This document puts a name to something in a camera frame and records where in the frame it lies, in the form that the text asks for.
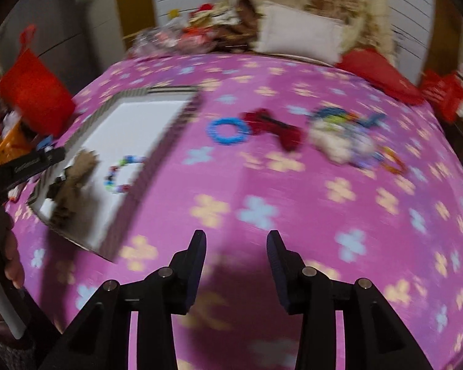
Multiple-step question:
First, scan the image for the blue ring bracelet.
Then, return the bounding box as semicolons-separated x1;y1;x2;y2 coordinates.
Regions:
207;117;248;146

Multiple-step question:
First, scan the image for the clear plastic bag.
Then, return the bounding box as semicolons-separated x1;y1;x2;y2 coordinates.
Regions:
129;23;186;56

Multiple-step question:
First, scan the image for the pink floral blanket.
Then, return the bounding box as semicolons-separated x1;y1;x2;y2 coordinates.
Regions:
4;52;463;370

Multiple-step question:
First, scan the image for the blue beaded necklace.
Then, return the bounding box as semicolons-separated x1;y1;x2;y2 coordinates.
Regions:
315;106;387;129

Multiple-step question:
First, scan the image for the white pillow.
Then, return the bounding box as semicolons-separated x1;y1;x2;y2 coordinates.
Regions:
252;2;346;66

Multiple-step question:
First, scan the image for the red bow hair clip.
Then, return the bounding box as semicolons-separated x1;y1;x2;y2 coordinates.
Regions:
240;108;305;152

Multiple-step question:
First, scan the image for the wooden door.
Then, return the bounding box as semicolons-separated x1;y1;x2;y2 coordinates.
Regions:
114;0;157;43

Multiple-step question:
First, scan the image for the person's left forearm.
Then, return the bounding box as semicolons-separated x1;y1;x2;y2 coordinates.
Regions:
0;308;37;370

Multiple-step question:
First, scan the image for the grey cabinet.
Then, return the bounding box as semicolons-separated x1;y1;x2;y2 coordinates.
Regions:
23;0;116;80

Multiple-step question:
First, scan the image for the orange hair tie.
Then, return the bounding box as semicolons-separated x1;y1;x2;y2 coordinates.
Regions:
381;146;408;175

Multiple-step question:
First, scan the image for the brown patterned quilt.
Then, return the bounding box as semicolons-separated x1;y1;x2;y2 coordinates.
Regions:
216;0;264;52

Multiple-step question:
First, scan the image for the red packet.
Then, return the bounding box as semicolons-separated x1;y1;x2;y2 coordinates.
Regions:
181;4;220;47

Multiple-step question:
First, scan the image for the colourful beaded bracelet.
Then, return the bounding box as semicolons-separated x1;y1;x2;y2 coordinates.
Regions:
103;155;147;195

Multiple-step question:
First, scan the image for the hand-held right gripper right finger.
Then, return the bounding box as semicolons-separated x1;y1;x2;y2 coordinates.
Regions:
266;230;435;370

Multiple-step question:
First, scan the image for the person's left hand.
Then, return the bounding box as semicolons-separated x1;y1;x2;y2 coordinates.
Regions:
2;229;26;290

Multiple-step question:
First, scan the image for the orange box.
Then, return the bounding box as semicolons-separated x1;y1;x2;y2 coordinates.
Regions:
0;117;43;170

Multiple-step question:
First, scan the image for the red shopping bag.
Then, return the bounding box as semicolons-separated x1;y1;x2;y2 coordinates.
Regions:
422;69;463;124

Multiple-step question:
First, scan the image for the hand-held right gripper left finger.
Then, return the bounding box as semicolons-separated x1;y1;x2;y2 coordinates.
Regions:
40;230;208;370

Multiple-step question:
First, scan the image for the white box with striped rim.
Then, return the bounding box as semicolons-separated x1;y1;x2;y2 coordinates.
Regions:
25;85;203;265

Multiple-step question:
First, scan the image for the red cloth bag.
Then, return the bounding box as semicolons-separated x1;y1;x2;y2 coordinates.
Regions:
0;25;76;137

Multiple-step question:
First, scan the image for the wooden shelf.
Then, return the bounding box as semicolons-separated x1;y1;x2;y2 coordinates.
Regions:
432;0;463;81

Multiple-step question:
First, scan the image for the red frilled cushion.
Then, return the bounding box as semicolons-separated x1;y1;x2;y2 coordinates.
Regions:
336;48;427;106

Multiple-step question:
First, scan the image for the brown scrunchie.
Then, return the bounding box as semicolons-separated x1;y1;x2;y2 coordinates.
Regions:
48;150;101;228

